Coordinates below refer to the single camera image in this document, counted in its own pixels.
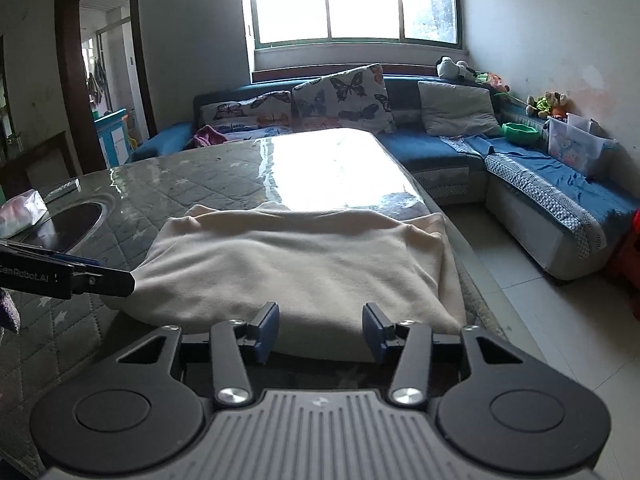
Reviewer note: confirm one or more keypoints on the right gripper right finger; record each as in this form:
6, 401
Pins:
494, 404

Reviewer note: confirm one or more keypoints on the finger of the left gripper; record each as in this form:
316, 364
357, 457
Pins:
102, 281
37, 251

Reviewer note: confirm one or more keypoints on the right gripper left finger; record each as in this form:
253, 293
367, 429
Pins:
132, 412

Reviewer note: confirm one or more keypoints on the cream knit garment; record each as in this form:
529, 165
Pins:
319, 267

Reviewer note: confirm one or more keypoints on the pink tissue pack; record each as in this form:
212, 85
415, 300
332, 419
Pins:
21, 212

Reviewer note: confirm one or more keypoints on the black round induction cooktop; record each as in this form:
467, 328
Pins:
66, 229

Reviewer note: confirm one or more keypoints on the grey remote control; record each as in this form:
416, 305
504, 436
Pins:
62, 190

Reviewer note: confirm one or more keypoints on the blue white cabinet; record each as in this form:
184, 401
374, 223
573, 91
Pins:
113, 137

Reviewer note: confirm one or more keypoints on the magenta cloth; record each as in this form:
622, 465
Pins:
208, 136

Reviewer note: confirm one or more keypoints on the red plastic stool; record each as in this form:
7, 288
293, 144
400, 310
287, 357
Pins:
627, 260

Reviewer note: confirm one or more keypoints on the blue sofa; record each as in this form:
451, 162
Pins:
568, 223

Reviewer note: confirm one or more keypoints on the small butterfly print cushion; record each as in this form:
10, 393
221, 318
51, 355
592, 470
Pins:
272, 109

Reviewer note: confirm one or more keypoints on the clear plastic storage box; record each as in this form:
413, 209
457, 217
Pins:
581, 143

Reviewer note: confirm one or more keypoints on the green plastic bowl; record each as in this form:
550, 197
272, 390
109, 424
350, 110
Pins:
520, 134

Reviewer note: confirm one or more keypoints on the colourful plush toys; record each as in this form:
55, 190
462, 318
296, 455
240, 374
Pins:
550, 105

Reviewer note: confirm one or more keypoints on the grey cushion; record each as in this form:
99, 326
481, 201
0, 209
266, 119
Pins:
455, 110

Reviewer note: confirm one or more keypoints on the large butterfly print cushion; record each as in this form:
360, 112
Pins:
355, 99

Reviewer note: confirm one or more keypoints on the window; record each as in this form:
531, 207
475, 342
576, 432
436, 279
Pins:
279, 23

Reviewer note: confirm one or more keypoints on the white plush toy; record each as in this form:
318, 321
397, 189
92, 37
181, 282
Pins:
446, 68

